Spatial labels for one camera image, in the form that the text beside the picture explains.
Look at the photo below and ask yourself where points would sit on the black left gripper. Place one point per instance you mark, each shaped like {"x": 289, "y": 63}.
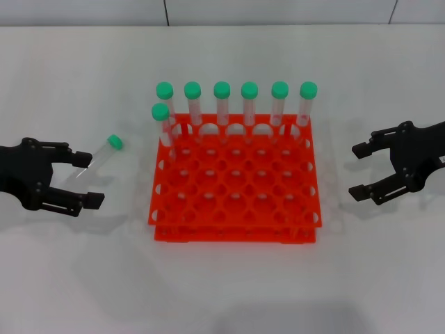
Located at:
{"x": 21, "y": 170}

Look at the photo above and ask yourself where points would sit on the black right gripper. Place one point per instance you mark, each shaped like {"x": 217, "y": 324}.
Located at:
{"x": 420, "y": 153}

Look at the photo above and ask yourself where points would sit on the clear tube green cap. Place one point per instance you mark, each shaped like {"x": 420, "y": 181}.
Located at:
{"x": 249, "y": 89}
{"x": 280, "y": 89}
{"x": 160, "y": 111}
{"x": 164, "y": 89}
{"x": 192, "y": 89}
{"x": 114, "y": 141}
{"x": 222, "y": 89}
{"x": 308, "y": 89}

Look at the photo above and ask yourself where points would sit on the orange test tube rack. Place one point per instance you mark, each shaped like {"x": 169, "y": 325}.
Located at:
{"x": 243, "y": 195}

